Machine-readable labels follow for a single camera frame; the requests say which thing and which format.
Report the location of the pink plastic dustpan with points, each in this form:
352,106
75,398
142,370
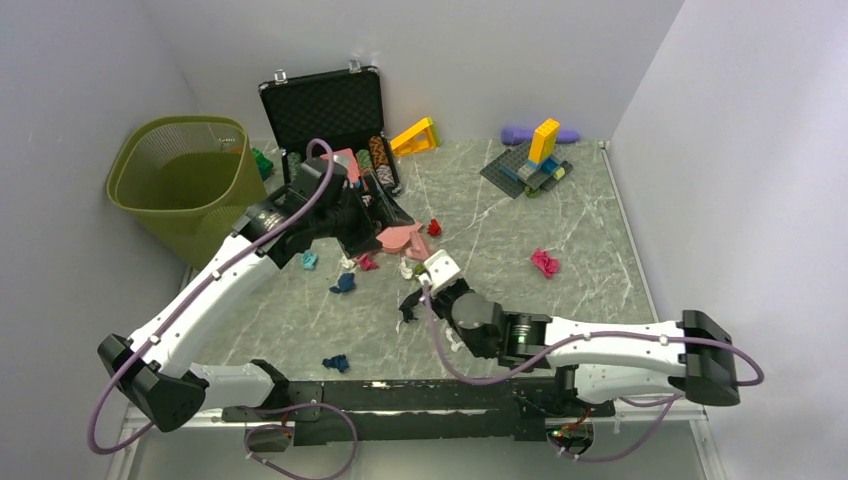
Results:
395,239

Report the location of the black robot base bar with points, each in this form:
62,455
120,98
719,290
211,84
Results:
422,409

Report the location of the grey toy brick baseplate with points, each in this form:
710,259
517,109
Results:
512,174

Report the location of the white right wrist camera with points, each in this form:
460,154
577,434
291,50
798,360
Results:
440,271

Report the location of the dark blue paper scrap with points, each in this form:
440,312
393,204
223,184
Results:
339,363
345,284

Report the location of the yellow toy brick wedge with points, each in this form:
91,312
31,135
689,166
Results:
419,137

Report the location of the black poker chip case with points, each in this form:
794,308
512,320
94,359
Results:
342,107

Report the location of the green blue toy bricks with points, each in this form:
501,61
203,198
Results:
264,164

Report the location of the light blue paper scrap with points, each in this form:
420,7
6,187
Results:
309,260

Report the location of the red paper scrap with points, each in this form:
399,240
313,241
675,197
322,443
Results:
434,228

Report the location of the black paper scrap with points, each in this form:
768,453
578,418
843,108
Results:
407,306

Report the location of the white paper scrap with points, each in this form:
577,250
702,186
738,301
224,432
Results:
455,343
405,270
347,263

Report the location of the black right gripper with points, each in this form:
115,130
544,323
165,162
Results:
443,292

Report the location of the olive green waste basket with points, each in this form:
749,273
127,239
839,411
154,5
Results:
187,179

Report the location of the pink hand brush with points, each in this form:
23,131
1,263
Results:
418,248

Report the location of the magenta paper scrap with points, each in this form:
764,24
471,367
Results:
366,263
546,264

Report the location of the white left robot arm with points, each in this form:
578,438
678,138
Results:
155,367

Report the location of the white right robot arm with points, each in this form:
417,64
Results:
693,357

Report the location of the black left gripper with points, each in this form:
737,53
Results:
383,212

